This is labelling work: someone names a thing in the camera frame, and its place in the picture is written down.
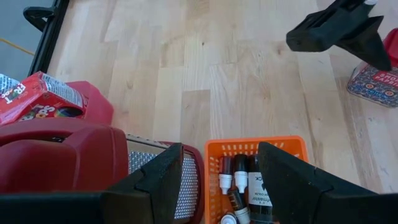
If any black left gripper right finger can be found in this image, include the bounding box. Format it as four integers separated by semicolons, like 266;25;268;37
258;141;377;224

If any yellow hanging cable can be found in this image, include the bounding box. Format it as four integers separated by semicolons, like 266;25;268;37
0;37;35;57

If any red-lidded patterned paprika tin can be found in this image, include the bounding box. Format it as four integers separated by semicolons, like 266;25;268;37
346;27;398;109

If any red Froot Loops cereal box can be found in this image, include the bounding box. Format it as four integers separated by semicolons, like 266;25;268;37
0;70;89;126

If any black aluminium table frame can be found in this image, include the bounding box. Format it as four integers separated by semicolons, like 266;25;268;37
23;0;71;77

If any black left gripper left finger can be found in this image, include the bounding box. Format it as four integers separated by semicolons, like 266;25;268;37
99;142;183;224

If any small white-capped bottle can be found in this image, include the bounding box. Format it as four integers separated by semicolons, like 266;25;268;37
233;154;249;194
218;155;234;195

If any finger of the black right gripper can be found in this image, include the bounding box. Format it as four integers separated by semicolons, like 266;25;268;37
335;16;393;72

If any orange plastic basket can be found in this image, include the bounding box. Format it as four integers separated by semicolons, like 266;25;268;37
203;135;310;224

